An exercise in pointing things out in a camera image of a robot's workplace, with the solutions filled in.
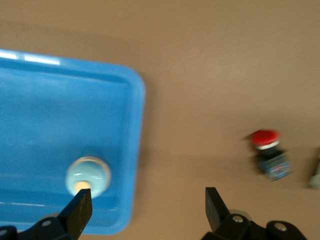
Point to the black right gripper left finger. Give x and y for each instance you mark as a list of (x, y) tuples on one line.
[(78, 212)]

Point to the red mushroom push button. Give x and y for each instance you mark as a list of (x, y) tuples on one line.
[(273, 165)]

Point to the white circuit breaker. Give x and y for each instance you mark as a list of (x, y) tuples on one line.
[(315, 175)]

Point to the light blue call bell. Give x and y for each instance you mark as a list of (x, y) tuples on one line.
[(87, 172)]

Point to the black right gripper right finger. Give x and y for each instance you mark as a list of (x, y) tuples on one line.
[(215, 210)]

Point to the blue plastic tray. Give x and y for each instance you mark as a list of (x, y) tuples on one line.
[(62, 120)]

